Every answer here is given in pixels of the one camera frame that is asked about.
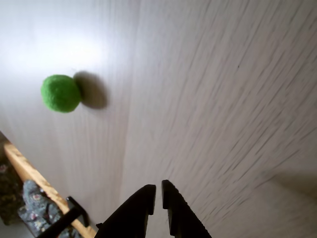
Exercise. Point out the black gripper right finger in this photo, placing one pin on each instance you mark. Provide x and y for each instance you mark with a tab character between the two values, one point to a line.
182	218

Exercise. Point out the grey floral fabric cushion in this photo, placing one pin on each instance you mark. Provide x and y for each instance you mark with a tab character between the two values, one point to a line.
34	205

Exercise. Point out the green pompom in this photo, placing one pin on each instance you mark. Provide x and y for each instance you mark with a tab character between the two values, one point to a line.
60	93

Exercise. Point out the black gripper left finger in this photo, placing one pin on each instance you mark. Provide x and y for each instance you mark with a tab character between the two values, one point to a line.
128	218

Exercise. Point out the dark floral fabric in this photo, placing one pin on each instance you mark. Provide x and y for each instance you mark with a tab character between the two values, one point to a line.
8	193

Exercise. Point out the black table clamp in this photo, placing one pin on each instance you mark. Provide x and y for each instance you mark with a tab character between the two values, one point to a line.
74	210

